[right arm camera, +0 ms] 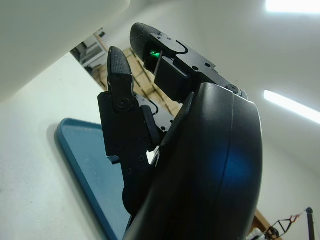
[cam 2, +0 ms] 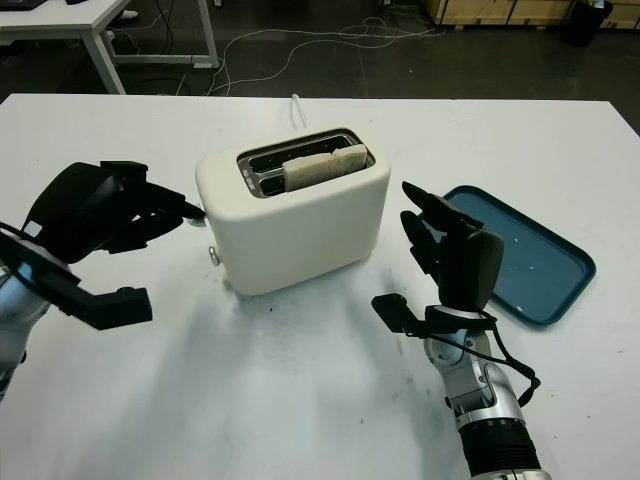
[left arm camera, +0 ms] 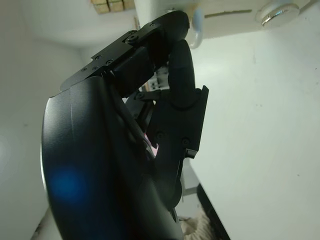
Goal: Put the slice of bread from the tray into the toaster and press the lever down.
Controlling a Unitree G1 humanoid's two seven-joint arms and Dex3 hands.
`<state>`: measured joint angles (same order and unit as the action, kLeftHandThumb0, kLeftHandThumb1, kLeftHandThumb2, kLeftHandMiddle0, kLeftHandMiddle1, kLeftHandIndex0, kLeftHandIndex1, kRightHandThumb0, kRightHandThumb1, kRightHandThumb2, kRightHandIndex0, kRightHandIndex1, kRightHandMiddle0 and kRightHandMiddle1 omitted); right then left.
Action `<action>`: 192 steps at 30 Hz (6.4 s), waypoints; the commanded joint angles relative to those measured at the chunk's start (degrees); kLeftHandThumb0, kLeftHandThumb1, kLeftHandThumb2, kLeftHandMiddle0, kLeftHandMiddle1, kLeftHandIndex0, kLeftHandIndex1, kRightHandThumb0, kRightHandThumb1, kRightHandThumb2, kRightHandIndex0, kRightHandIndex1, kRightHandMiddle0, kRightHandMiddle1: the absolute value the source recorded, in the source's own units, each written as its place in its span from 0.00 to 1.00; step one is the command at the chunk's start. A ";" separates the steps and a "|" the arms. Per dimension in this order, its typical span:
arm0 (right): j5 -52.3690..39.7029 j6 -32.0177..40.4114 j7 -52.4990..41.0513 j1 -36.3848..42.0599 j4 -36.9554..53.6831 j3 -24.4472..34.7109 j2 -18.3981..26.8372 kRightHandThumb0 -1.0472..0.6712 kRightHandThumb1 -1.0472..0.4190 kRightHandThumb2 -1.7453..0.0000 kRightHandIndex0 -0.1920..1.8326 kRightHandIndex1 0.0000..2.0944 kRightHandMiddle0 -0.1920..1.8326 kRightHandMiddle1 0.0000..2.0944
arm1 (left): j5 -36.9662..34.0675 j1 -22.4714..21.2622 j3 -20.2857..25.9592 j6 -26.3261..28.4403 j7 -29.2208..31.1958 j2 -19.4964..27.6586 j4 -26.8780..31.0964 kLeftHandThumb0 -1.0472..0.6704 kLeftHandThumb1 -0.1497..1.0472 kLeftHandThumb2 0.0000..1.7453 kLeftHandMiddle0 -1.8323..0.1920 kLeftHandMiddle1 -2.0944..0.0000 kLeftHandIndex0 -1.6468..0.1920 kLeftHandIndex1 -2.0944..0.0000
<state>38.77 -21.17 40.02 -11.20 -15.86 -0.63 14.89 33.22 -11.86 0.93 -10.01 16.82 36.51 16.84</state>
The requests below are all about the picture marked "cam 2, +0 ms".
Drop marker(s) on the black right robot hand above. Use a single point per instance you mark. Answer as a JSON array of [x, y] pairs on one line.
[[470, 265]]

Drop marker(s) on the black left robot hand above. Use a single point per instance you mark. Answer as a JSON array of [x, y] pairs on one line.
[[85, 215]]

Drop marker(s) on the white toaster lever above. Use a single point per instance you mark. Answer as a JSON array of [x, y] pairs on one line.
[[197, 222]]

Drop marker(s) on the pale bread slice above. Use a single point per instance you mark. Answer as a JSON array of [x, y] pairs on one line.
[[320, 167]]

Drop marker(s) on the blue plastic tray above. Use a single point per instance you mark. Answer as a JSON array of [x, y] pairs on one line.
[[540, 270]]

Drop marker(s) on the silver toaster dial knob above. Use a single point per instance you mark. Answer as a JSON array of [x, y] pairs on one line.
[[215, 256]]

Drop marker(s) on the white two-slot toaster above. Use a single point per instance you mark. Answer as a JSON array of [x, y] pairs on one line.
[[300, 235]]

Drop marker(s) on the white office desk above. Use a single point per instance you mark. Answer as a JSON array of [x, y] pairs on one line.
[[55, 15]]

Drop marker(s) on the wooden crate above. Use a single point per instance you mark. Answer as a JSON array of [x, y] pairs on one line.
[[500, 10]]

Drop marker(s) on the black waste bin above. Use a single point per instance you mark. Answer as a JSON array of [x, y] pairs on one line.
[[585, 22]]

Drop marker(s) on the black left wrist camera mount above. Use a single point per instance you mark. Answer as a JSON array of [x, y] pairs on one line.
[[75, 295]]

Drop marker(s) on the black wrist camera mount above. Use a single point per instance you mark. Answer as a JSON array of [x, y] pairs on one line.
[[75, 295], [395, 310]]

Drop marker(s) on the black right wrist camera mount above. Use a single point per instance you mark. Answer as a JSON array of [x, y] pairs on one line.
[[395, 310]]

